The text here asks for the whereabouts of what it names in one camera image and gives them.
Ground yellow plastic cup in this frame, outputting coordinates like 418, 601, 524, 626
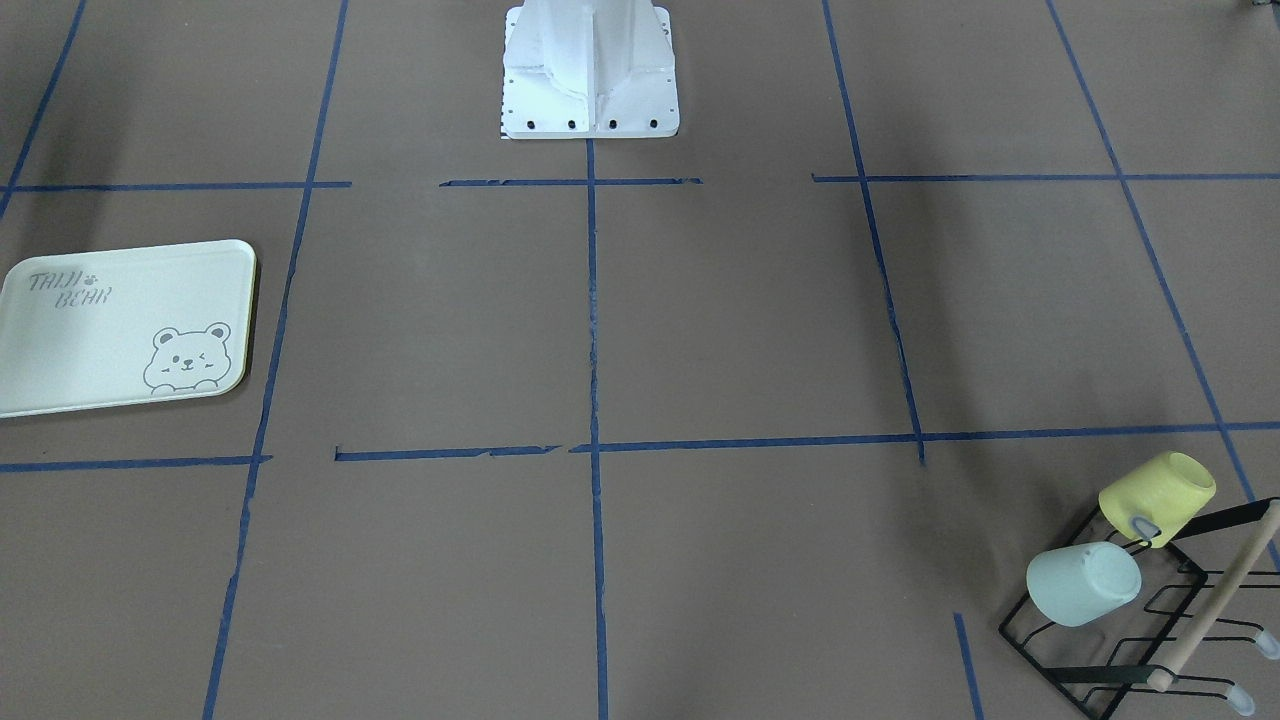
1098, 451, 1217, 548

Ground black wire cup rack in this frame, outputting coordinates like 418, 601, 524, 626
998, 497, 1277, 719

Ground cream bear print tray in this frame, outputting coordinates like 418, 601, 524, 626
1, 240, 259, 418

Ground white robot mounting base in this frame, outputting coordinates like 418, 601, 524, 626
500, 1, 681, 140

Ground pale green plastic cup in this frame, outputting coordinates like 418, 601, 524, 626
1025, 542, 1142, 626

